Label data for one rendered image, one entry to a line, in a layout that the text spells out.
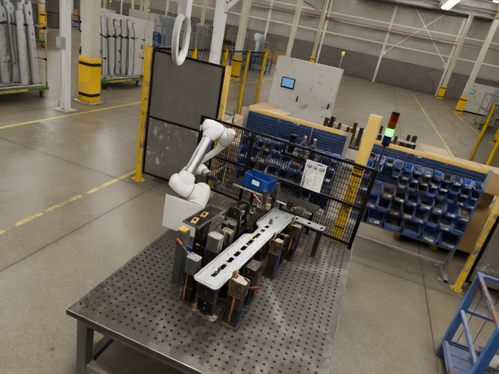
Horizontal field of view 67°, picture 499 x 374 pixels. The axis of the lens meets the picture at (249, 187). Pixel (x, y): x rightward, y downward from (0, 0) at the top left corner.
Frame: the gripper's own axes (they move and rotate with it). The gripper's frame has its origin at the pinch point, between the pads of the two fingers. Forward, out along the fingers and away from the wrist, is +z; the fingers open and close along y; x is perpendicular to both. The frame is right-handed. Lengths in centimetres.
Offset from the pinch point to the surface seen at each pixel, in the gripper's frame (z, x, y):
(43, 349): 33, 197, -31
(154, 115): -207, -30, 64
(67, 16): -615, -73, 92
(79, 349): 71, 165, -64
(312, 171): 60, -70, -11
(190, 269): 89, 80, -83
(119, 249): -51, 117, 51
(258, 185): 29.3, -25.6, -2.7
